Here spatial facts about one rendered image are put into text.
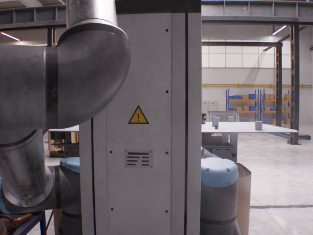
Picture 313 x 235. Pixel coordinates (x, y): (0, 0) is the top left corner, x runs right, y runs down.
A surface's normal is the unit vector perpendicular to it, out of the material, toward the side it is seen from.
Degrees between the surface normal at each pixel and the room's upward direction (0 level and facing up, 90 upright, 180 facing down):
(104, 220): 90
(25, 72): 75
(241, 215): 90
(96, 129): 90
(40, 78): 85
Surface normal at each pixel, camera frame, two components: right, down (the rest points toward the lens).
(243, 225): 0.46, 0.04
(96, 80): 0.72, 0.14
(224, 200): 0.18, 0.04
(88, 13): 0.10, -0.34
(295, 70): -0.06, 0.04
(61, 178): 0.32, -0.61
